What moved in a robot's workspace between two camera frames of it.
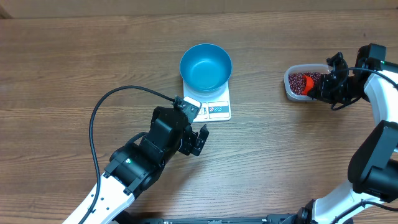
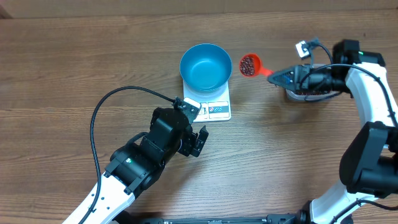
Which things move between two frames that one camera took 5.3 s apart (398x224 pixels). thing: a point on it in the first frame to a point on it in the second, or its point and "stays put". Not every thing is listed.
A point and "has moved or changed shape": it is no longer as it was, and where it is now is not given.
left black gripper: (190, 137) stays put
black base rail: (298, 220) stays put
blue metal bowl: (206, 68) stays put
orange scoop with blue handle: (310, 84) has moved or changed shape
